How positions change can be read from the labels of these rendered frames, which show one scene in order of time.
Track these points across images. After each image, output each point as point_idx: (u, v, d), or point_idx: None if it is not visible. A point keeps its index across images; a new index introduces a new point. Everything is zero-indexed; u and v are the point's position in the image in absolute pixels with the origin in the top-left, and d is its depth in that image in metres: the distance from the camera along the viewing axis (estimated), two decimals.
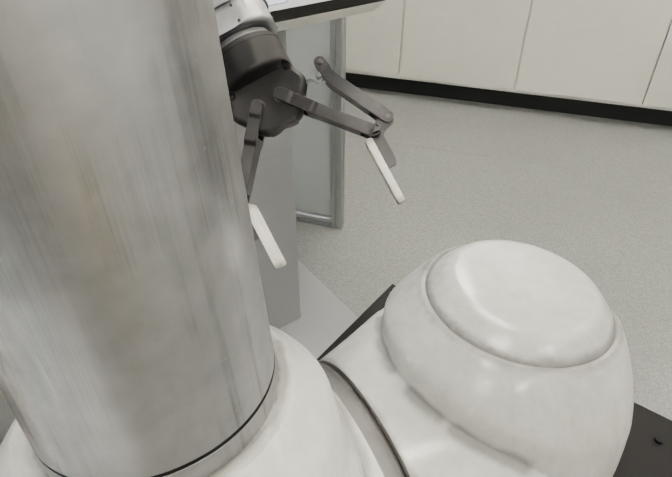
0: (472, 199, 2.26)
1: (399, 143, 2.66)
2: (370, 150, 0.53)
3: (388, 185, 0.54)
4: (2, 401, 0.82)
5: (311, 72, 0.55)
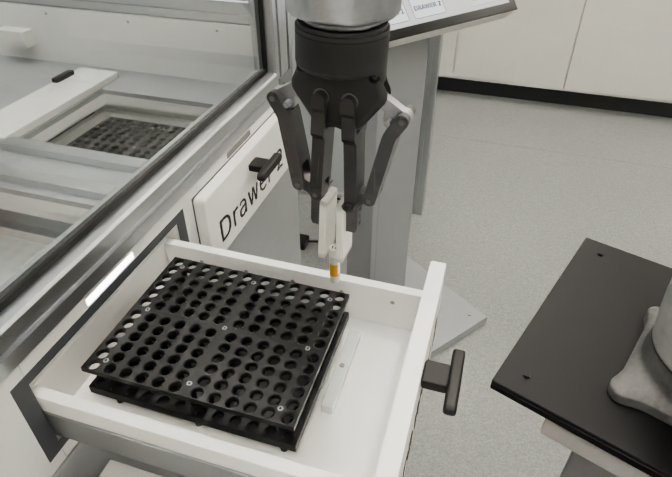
0: (536, 189, 2.45)
1: (460, 138, 2.85)
2: (336, 197, 0.54)
3: (332, 231, 0.56)
4: None
5: (292, 88, 0.48)
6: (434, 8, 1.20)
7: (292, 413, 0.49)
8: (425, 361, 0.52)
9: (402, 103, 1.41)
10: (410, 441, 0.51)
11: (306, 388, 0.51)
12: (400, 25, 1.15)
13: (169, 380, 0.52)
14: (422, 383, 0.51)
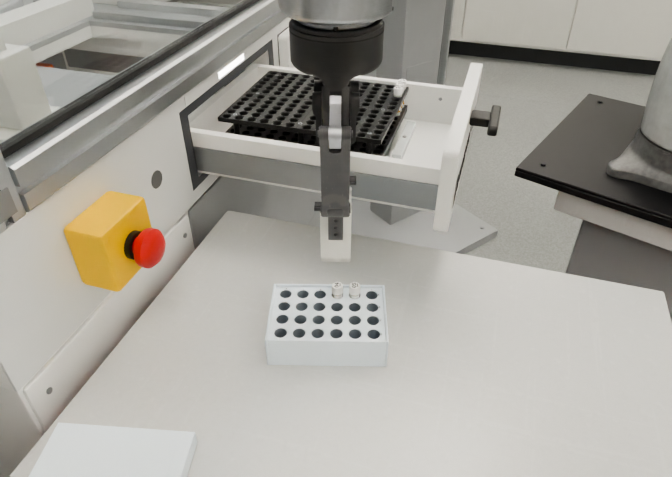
0: (541, 133, 2.64)
1: None
2: (350, 199, 0.54)
3: None
4: (304, 191, 1.20)
5: None
6: None
7: (378, 135, 0.68)
8: (472, 109, 0.71)
9: (426, 21, 1.60)
10: (462, 162, 0.70)
11: (386, 125, 0.70)
12: None
13: (285, 122, 0.71)
14: (471, 120, 0.70)
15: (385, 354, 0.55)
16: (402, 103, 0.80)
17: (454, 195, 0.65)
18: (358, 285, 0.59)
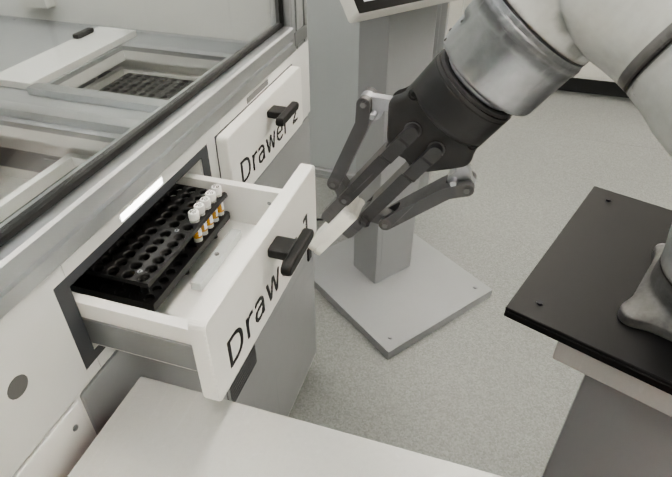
0: (540, 170, 2.48)
1: None
2: (353, 203, 0.54)
3: None
4: None
5: (382, 101, 0.46)
6: None
7: (149, 275, 0.56)
8: (274, 236, 0.59)
9: (410, 72, 1.43)
10: (257, 303, 0.58)
11: (167, 257, 0.58)
12: None
13: None
14: (268, 252, 0.58)
15: None
16: (217, 213, 0.68)
17: (229, 356, 0.53)
18: (195, 209, 0.63)
